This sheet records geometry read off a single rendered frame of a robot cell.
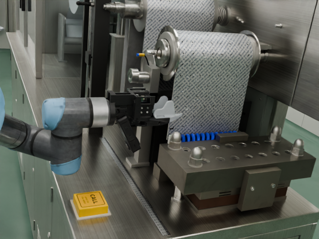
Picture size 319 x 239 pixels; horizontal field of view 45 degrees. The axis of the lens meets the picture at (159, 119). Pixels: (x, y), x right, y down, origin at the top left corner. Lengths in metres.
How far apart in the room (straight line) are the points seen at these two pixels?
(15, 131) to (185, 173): 0.41
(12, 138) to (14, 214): 1.60
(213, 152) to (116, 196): 0.28
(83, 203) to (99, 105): 0.23
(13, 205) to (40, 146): 1.65
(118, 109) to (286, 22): 0.53
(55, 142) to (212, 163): 0.38
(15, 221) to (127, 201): 1.53
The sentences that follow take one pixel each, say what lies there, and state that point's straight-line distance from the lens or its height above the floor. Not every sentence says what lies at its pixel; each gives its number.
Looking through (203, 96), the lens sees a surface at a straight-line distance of 1.08.
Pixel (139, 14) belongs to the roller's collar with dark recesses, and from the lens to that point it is 1.25.
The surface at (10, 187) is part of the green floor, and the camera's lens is 2.80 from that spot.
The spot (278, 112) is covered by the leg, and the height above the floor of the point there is 1.03.
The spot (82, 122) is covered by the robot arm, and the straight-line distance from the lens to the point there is 0.94.
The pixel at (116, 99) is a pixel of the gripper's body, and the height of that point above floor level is 1.15.
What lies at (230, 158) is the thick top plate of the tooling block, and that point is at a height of 1.03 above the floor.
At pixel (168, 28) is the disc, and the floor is 1.32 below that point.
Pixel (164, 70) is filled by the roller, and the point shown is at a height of 1.21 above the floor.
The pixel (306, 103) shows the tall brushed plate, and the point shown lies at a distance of 1.10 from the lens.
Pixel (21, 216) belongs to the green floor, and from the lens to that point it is 2.53.
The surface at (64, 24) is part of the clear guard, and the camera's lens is 1.97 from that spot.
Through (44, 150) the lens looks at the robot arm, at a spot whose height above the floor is 1.02.
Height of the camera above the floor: 1.45
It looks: 21 degrees down
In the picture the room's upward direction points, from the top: 7 degrees clockwise
